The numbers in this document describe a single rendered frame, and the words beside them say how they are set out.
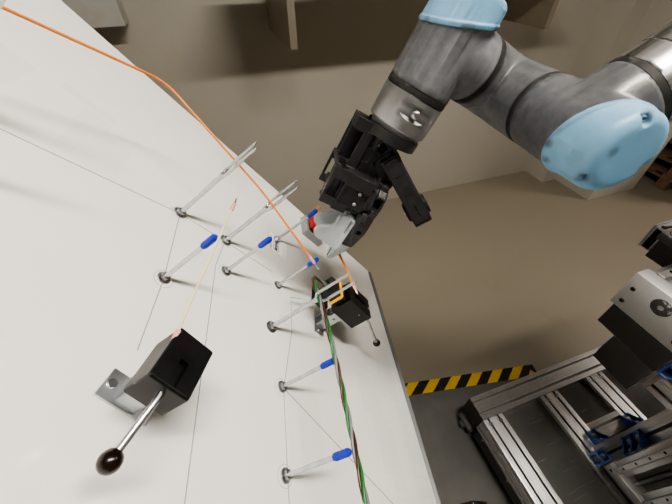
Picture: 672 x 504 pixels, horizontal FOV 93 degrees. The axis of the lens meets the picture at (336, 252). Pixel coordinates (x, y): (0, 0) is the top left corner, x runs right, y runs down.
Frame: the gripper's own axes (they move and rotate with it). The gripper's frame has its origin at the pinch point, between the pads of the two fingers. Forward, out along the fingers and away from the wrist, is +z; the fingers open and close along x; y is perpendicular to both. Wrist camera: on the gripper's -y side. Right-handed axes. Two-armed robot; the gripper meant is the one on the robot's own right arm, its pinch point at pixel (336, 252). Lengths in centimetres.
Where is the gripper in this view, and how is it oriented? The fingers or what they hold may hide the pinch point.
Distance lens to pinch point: 50.5
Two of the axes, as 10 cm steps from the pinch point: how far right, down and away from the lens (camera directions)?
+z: -4.6, 7.3, 5.1
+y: -8.9, -3.5, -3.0
